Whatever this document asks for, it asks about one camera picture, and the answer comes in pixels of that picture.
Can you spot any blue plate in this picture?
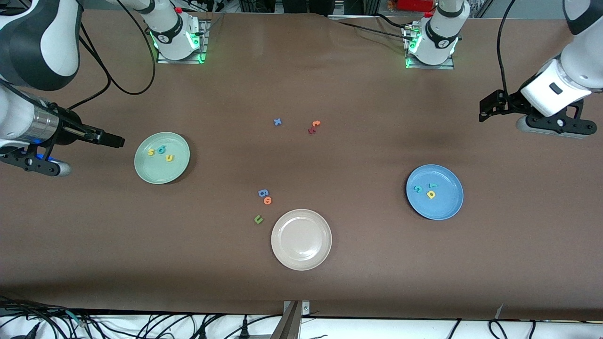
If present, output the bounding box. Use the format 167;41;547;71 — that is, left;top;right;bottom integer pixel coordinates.
406;164;464;221

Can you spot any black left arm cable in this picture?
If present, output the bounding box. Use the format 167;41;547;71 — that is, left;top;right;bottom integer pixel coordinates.
497;0;519;106

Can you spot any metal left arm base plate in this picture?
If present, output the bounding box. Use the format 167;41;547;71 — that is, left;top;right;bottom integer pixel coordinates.
404;26;456;70

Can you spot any black base cable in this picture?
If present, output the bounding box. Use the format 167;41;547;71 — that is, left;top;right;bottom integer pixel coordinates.
375;13;420;31
325;16;415;38

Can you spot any green plate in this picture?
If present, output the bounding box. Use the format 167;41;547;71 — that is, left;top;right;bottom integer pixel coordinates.
134;131;191;185

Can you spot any aluminium profile bracket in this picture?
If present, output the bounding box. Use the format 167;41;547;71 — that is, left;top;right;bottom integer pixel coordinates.
270;300;311;339

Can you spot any brown table cover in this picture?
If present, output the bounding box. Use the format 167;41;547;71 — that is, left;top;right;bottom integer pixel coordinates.
0;8;603;321

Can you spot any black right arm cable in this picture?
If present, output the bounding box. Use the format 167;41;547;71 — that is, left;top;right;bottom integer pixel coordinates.
68;0;157;111

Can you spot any beige plate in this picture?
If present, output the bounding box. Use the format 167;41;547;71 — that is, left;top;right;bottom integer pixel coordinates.
271;209;333;271

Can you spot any red box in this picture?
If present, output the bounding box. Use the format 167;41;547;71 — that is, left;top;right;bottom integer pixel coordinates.
396;0;435;13

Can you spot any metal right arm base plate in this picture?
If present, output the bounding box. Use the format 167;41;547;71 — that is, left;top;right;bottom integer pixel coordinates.
157;20;210;65

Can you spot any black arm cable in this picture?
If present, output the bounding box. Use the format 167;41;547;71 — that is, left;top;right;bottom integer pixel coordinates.
68;0;157;111
497;0;519;106

